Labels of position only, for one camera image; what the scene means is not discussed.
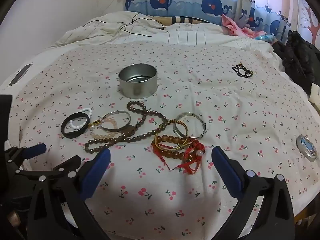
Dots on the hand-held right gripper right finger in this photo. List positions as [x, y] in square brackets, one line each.
[226, 172]

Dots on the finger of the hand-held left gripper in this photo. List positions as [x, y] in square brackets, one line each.
[32, 150]
[62, 167]

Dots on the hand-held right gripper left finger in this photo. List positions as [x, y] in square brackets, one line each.
[98, 170]

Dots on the black bangle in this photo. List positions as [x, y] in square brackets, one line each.
[72, 135]

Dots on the thin silver bangle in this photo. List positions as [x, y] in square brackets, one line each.
[115, 130]

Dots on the wide silver bangle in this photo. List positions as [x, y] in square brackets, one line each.
[178, 131]

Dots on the round silver metal tin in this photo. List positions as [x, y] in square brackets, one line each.
[138, 90]

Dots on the dark phone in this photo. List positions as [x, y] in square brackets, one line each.
[21, 74]

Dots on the round silver tin lid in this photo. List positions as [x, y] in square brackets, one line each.
[306, 147]

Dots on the cherry print bed sheet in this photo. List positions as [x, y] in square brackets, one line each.
[200, 92]

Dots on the white striped quilt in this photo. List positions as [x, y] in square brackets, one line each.
[105, 32]

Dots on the black jacket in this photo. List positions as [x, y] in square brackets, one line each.
[297, 52]

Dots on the light blue plastic bag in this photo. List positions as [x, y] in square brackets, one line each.
[267, 37]

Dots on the pink cloth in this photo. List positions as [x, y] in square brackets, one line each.
[233, 26]

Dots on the striped pillow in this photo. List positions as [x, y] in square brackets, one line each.
[182, 20]

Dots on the blue whale print curtain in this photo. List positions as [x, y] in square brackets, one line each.
[190, 2]

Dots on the pink tree print curtain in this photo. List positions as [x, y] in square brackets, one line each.
[310, 17]

